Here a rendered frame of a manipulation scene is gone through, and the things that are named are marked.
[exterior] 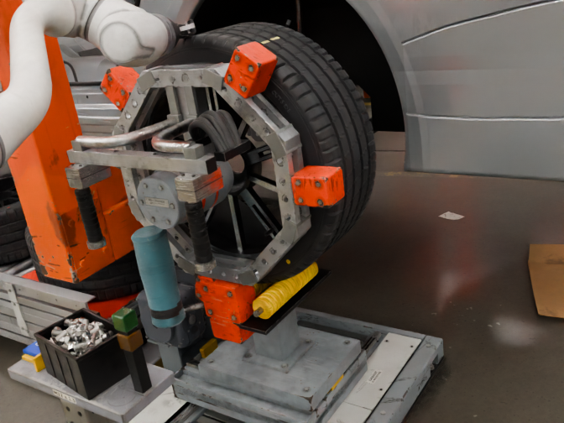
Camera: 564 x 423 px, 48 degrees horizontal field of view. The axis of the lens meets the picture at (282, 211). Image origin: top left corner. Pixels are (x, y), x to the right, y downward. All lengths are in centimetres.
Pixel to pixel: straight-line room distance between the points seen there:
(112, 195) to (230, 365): 64
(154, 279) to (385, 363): 85
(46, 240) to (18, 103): 105
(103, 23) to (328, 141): 53
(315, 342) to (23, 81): 126
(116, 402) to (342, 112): 84
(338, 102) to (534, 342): 122
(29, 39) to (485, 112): 103
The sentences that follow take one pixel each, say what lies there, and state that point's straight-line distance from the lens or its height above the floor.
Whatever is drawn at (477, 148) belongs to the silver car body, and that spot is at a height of 82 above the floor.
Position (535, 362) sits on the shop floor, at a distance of 226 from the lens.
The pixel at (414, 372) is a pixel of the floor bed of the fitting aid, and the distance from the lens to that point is 206.
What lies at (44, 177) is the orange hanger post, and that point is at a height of 86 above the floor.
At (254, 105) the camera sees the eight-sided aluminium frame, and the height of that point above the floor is 104.
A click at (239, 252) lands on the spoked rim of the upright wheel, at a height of 61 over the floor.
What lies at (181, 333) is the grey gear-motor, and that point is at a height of 29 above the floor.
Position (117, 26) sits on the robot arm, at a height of 125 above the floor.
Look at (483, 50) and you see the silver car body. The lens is 158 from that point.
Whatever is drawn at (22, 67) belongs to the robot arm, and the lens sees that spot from 106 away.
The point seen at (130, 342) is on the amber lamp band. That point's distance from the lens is 144.
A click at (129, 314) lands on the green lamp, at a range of 141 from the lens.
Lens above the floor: 132
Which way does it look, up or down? 22 degrees down
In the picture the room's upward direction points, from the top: 8 degrees counter-clockwise
